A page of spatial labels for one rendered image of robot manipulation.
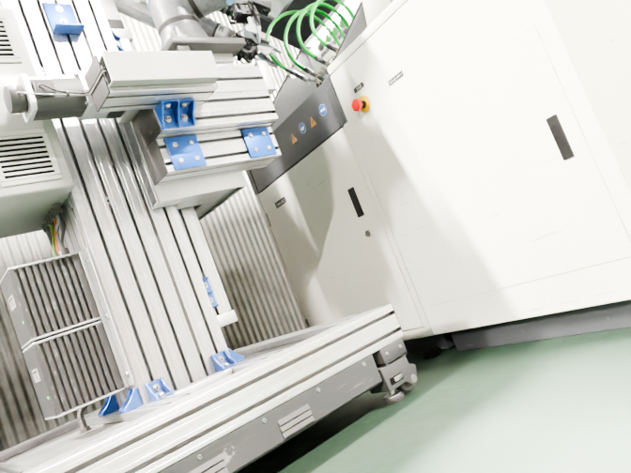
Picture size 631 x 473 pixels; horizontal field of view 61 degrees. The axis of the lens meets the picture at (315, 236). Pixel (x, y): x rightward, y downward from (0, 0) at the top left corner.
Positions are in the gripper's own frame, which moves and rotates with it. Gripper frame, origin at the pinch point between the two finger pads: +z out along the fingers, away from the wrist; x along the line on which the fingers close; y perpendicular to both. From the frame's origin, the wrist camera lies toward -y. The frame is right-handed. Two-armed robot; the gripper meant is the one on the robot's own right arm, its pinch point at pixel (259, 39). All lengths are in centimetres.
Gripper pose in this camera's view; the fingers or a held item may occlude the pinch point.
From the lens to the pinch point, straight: 204.1
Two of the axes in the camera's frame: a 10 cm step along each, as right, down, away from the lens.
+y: -7.8, 2.5, -5.7
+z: 3.6, 9.3, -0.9
